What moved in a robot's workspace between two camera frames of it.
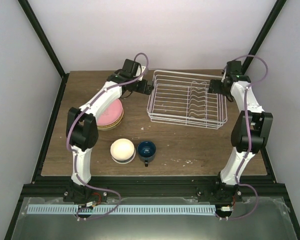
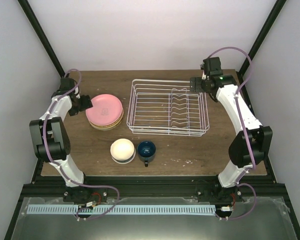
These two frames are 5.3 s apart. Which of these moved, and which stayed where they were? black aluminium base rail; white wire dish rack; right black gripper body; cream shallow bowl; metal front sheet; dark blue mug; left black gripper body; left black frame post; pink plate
Moved: white wire dish rack; left black gripper body; right black gripper body
Stayed: black aluminium base rail; left black frame post; cream shallow bowl; pink plate; dark blue mug; metal front sheet
